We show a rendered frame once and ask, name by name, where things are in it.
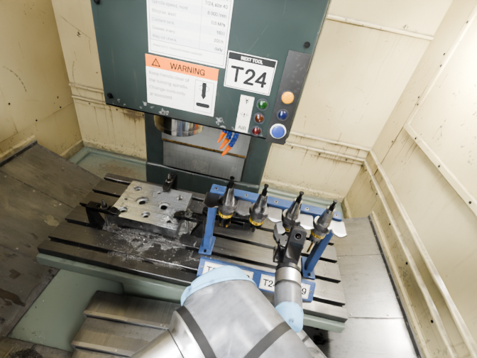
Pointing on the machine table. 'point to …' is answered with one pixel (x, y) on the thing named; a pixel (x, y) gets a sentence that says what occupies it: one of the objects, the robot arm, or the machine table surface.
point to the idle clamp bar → (233, 217)
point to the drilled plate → (155, 221)
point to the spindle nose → (177, 127)
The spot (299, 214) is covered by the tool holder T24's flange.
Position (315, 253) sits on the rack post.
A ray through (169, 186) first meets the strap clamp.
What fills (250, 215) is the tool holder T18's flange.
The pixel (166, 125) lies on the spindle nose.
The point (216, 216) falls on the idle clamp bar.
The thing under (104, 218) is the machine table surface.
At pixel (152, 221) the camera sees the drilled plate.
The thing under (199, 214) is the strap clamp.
